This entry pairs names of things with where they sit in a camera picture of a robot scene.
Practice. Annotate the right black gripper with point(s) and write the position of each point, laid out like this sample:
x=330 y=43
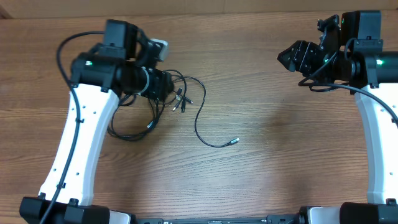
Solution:
x=310 y=55

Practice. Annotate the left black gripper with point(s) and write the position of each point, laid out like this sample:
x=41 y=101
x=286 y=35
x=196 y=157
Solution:
x=166 y=84

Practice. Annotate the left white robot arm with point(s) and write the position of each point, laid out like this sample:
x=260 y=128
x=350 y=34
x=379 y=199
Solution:
x=124 y=63

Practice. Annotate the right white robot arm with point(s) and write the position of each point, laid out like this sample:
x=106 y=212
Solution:
x=350 y=56

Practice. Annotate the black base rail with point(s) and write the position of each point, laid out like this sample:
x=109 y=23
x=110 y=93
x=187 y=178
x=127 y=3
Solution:
x=214 y=220

